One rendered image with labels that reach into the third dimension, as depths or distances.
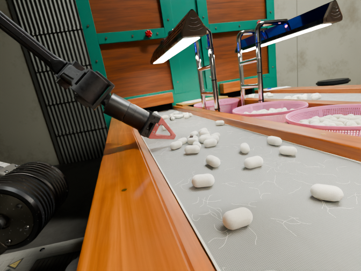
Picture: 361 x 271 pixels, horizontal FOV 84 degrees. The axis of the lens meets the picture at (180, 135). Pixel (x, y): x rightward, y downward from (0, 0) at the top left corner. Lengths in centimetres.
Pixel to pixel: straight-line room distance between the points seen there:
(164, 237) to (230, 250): 7
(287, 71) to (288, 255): 361
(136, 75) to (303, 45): 303
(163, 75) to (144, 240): 129
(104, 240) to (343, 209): 27
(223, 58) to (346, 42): 304
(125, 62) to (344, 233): 134
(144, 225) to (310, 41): 391
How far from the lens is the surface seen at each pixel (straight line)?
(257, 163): 39
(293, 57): 383
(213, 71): 93
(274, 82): 186
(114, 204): 31
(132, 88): 141
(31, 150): 376
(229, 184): 35
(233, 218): 25
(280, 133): 54
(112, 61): 142
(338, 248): 26
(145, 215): 26
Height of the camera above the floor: 91
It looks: 14 degrees down
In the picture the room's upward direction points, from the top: 9 degrees counter-clockwise
